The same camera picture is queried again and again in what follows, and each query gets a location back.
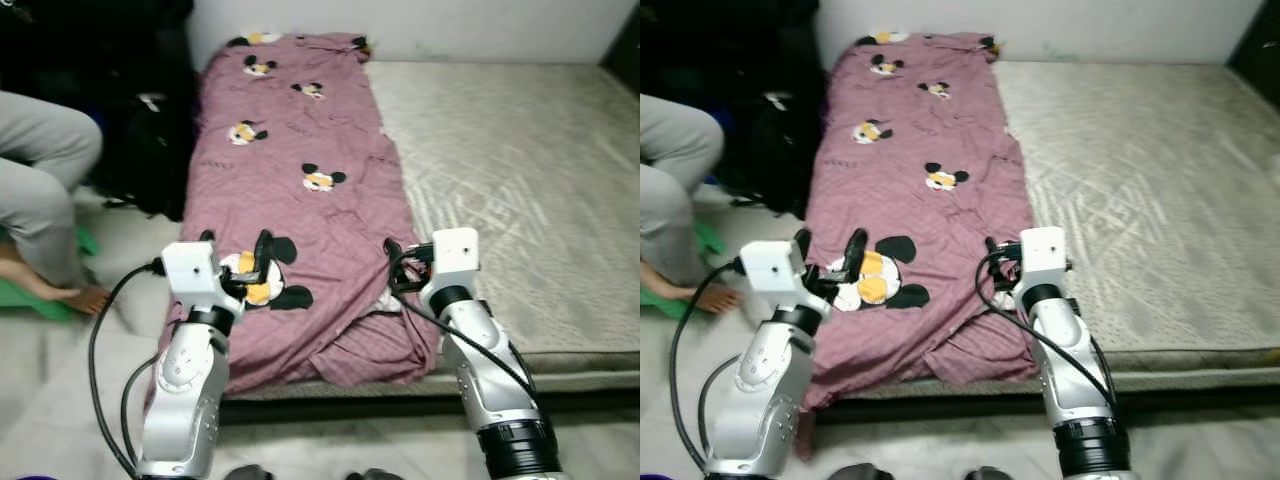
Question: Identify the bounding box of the green plastic stool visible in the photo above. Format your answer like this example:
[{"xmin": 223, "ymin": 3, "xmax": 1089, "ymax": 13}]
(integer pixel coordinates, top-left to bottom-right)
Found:
[
  {"xmin": 640, "ymin": 220, "xmax": 731, "ymax": 301},
  {"xmin": 0, "ymin": 225, "xmax": 101, "ymax": 323}
]

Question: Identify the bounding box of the black tufted headboard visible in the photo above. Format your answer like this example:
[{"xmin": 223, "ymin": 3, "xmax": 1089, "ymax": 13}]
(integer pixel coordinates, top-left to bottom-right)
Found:
[
  {"xmin": 600, "ymin": 0, "xmax": 641, "ymax": 96},
  {"xmin": 1228, "ymin": 0, "xmax": 1280, "ymax": 101}
]

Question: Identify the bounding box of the pink cartoon mouse blanket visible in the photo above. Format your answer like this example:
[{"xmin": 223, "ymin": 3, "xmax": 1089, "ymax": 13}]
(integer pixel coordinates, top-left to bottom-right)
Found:
[
  {"xmin": 148, "ymin": 32, "xmax": 441, "ymax": 411},
  {"xmin": 795, "ymin": 32, "xmax": 1041, "ymax": 461}
]

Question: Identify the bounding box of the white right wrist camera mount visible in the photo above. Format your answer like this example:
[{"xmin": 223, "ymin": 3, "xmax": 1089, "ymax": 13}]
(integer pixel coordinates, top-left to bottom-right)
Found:
[
  {"xmin": 1018, "ymin": 226, "xmax": 1069, "ymax": 291},
  {"xmin": 430, "ymin": 228, "xmax": 481, "ymax": 296}
]

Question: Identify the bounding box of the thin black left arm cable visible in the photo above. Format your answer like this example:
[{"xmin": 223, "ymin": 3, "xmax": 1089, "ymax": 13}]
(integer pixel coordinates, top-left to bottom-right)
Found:
[
  {"xmin": 697, "ymin": 355, "xmax": 746, "ymax": 456},
  {"xmin": 120, "ymin": 352, "xmax": 166, "ymax": 466}
]

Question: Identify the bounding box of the black bag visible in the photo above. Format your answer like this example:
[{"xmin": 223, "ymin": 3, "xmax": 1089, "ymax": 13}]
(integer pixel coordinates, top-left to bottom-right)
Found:
[
  {"xmin": 640, "ymin": 0, "xmax": 831, "ymax": 221},
  {"xmin": 0, "ymin": 0, "xmax": 201, "ymax": 221}
]

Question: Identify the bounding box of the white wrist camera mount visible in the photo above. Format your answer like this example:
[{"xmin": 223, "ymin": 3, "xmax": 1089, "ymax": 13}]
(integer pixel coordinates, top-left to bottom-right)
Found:
[
  {"xmin": 430, "ymin": 228, "xmax": 481, "ymax": 296},
  {"xmin": 160, "ymin": 241, "xmax": 231, "ymax": 321},
  {"xmin": 1018, "ymin": 226, "xmax": 1069, "ymax": 291},
  {"xmin": 740, "ymin": 240, "xmax": 816, "ymax": 316}
]

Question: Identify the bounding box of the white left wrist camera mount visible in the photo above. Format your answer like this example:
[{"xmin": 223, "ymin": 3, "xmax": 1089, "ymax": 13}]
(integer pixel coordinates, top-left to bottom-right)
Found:
[
  {"xmin": 160, "ymin": 241, "xmax": 231, "ymax": 321},
  {"xmin": 740, "ymin": 240, "xmax": 816, "ymax": 316}
]

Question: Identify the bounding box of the white quilted mattress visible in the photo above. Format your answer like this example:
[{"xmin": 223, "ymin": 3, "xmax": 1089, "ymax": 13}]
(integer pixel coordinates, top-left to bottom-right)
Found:
[
  {"xmin": 995, "ymin": 60, "xmax": 1280, "ymax": 393},
  {"xmin": 365, "ymin": 60, "xmax": 641, "ymax": 401}
]

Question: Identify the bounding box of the person in grey trousers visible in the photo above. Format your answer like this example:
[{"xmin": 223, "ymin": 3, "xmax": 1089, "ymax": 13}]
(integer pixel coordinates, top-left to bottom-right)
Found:
[
  {"xmin": 640, "ymin": 95, "xmax": 746, "ymax": 316},
  {"xmin": 0, "ymin": 90, "xmax": 113, "ymax": 316}
]

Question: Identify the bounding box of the dark bed base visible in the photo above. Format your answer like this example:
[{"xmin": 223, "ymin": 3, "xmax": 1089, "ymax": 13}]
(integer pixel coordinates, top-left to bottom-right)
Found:
[
  {"xmin": 815, "ymin": 378, "xmax": 1280, "ymax": 426},
  {"xmin": 215, "ymin": 385, "xmax": 641, "ymax": 426}
]

